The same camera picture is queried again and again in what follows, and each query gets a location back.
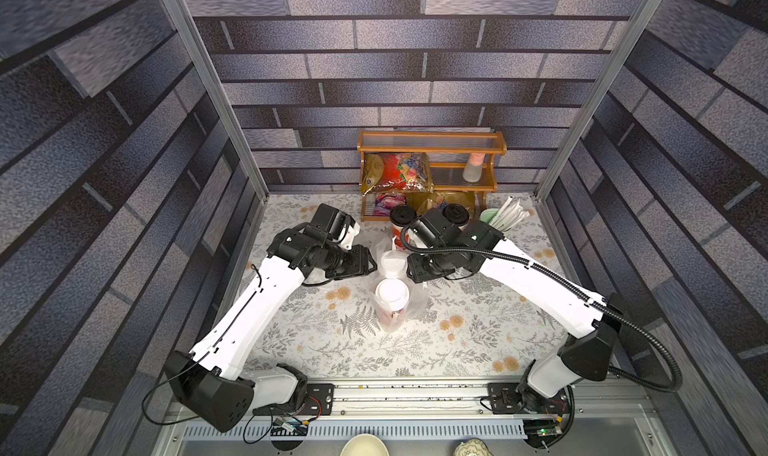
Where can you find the green plastic straw cup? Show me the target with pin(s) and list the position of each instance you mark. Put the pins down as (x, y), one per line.
(488, 214)

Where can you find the pink snack packet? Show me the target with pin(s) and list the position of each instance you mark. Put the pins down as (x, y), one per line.
(385, 202)

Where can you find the pink capped white bottle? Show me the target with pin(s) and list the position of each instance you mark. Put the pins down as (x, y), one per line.
(474, 167)

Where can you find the red snack bag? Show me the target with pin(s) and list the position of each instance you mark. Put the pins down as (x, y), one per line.
(408, 172)

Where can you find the translucent plastic carrier bag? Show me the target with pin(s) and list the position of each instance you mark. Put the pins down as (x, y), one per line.
(418, 291)

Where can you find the white round bowl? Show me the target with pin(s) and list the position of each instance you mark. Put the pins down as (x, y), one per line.
(365, 445)

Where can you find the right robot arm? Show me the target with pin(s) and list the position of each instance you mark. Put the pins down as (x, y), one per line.
(441, 249)

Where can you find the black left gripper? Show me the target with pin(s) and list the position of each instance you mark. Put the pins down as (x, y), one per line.
(362, 262)

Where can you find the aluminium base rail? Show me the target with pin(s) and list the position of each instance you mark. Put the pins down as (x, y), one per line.
(449, 410)

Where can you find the wooden shelf rack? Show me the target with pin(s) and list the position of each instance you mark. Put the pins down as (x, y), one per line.
(447, 152)

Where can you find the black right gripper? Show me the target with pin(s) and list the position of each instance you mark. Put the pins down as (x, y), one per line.
(423, 267)

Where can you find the patterned round object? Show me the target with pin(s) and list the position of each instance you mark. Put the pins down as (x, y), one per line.
(472, 447)

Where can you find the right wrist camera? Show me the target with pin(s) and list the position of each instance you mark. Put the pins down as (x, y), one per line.
(432, 229)

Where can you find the black lid milk tea cup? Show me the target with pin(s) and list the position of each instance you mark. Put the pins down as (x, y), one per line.
(400, 217)

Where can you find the gold snack bag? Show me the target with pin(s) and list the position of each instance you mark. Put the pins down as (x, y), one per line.
(372, 172)

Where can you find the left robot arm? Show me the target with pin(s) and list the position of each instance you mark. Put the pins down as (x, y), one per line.
(207, 379)

